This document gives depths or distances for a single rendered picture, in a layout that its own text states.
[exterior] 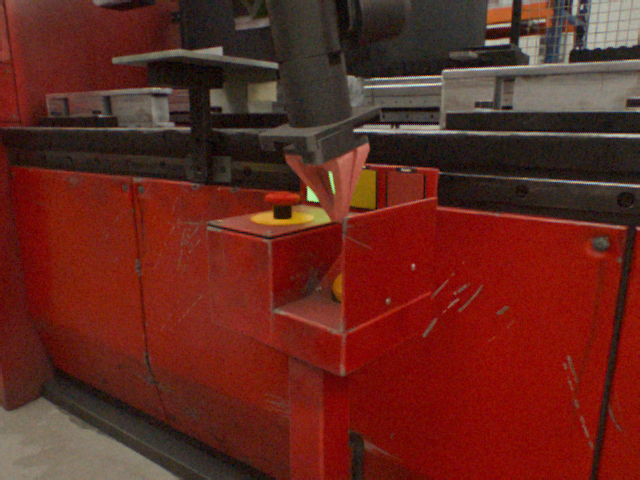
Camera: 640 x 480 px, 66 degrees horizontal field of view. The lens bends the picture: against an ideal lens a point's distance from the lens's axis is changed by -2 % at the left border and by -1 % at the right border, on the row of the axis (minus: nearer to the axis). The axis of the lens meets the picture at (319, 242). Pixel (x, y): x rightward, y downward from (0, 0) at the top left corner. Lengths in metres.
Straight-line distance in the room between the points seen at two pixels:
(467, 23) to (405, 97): 0.34
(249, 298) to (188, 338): 0.66
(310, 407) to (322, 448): 0.05
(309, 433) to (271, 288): 0.20
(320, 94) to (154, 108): 0.94
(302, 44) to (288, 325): 0.26
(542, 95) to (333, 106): 0.46
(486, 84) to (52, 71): 1.35
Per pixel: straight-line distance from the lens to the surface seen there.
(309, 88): 0.43
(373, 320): 0.49
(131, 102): 1.39
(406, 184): 0.56
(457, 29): 1.45
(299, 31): 0.42
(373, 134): 0.78
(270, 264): 0.50
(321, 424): 0.60
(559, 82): 0.83
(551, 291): 0.73
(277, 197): 0.55
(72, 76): 1.84
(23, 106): 1.76
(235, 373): 1.10
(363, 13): 0.46
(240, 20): 1.16
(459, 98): 0.86
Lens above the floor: 0.89
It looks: 14 degrees down
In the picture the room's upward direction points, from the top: straight up
